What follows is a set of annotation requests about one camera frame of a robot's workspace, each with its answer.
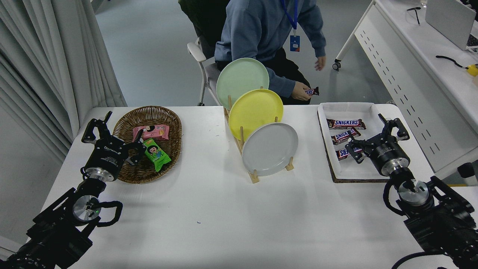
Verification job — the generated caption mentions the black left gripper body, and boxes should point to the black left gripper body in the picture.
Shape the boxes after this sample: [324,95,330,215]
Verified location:
[86,136,129,174]

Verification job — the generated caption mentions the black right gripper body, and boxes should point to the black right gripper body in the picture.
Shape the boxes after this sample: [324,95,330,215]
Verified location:
[367,138,411,176]

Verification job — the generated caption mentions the grey plate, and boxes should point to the grey plate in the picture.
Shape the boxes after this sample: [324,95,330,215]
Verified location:
[242,123,299,177]

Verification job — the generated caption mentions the wooden plate rack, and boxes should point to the wooden plate rack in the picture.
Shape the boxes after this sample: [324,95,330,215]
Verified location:
[223,87,295,184]

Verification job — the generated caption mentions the yellow plate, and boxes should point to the yellow plate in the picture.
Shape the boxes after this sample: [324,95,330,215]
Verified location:
[228,89,284,142]

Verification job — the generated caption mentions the pale green plate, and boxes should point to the pale green plate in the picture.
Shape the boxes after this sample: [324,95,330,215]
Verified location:
[216,57,270,111]

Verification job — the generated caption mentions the person's right hand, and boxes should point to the person's right hand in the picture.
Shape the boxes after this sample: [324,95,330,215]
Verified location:
[291,81,312,101]

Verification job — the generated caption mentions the green snack pack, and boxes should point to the green snack pack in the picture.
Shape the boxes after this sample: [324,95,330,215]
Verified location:
[142,138,172,172]

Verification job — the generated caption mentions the pink snack pack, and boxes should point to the pink snack pack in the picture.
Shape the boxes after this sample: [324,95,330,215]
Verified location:
[132,124,170,142]

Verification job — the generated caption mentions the white tray with cork base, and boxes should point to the white tray with cork base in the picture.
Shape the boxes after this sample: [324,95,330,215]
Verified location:
[317,102,404,183]

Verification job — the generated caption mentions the brown wicker basket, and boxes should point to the brown wicker basket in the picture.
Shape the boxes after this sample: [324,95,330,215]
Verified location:
[112,106,183,184]

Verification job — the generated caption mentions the white desk with perforated panel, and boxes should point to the white desk with perforated panel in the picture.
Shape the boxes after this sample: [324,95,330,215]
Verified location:
[332,0,478,180]

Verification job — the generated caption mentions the grey curtain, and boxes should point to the grey curtain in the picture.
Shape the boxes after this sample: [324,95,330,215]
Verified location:
[0,0,127,165]

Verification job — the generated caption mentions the black cylinder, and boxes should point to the black cylinder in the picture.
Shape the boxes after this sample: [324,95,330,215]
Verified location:
[457,163,478,186]

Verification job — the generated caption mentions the office chair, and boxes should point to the office chair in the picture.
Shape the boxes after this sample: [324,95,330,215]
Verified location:
[178,0,232,106]

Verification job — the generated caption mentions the silver laptop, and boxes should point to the silver laptop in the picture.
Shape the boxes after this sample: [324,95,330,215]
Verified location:
[425,0,478,51]

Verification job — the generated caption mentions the person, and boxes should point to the person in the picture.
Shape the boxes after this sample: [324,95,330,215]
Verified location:
[178,0,328,106]

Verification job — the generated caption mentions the black cable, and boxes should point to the black cable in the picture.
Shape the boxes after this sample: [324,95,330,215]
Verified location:
[436,55,467,69]

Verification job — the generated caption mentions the blue lanyard with badge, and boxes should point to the blue lanyard with badge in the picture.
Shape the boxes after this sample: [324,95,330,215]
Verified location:
[280,0,301,52]

